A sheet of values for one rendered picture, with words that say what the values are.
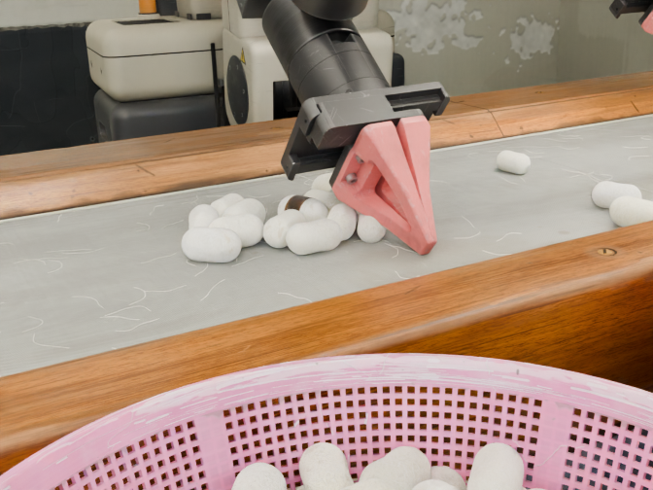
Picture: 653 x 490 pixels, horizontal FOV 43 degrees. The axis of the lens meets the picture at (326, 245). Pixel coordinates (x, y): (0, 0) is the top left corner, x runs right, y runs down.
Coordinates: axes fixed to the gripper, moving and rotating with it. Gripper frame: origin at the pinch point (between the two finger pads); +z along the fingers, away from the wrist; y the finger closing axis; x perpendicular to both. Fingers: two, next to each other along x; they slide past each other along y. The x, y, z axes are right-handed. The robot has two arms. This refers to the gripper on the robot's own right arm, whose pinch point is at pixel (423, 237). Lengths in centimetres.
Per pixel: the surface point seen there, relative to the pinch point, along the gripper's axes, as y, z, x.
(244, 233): -8.8, -5.2, 4.1
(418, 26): 140, -148, 136
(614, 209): 12.9, 2.1, -2.0
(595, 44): 195, -123, 126
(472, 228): 5.5, -0.9, 2.2
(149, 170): -9.3, -18.9, 15.0
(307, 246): -6.2, -2.3, 2.2
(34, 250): -20.2, -10.6, 10.2
